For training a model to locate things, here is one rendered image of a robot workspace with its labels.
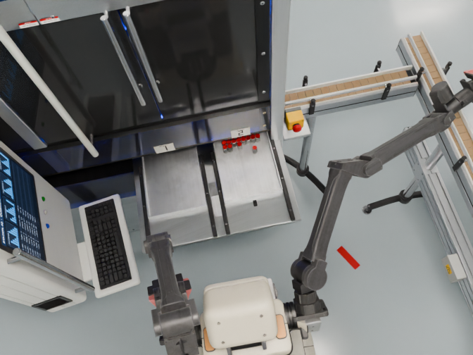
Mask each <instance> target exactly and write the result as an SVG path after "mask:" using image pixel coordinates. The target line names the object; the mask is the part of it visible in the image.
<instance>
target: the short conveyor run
mask: <svg viewBox="0 0 473 355"><path fill-rule="evenodd" d="M380 68H381V61H377V65H376V66H375V69H374V72H373V73H368V74H364V75H358V76H354V77H348V78H344V79H340V80H334V81H330V82H323V83H320V84H316V85H310V86H308V76H307V75H305V76H304V77H303V84H302V87H299V88H295V89H289V90H286V92H285V105H284V109H288V108H295V107H299V106H300V107H301V110H302V113H303V115H305V117H306V118H311V117H315V116H321V115H325V114H329V113H335V112H339V111H345V110H349V109H353V108H359V107H363V106H369V105H373V104H380V103H383V102H387V101H393V100H397V99H404V98H407V97H411V96H414V95H415V93H416V91H417V89H418V87H419V85H418V82H417V81H416V79H417V75H413V73H412V70H411V68H412V65H409V66H403V67H399V68H392V69H388V70H383V71H380Z"/></svg>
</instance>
